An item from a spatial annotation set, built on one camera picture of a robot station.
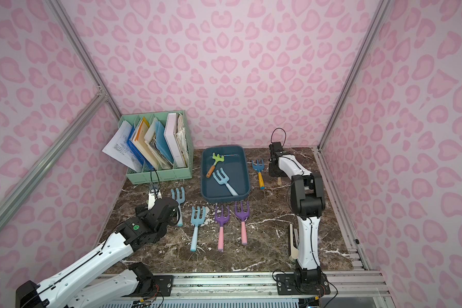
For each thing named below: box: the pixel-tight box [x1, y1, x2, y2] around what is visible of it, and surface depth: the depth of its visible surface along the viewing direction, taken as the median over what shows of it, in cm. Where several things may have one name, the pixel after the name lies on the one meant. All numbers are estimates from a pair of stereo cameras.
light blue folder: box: [155, 120, 174, 165], surface depth 95 cm
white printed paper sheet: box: [102, 119, 143, 172], surface depth 97 cm
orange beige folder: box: [132, 116, 160, 171], surface depth 97 cm
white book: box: [163, 112, 186, 168], surface depth 98 cm
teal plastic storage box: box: [200, 145, 251, 203], surface depth 108 cm
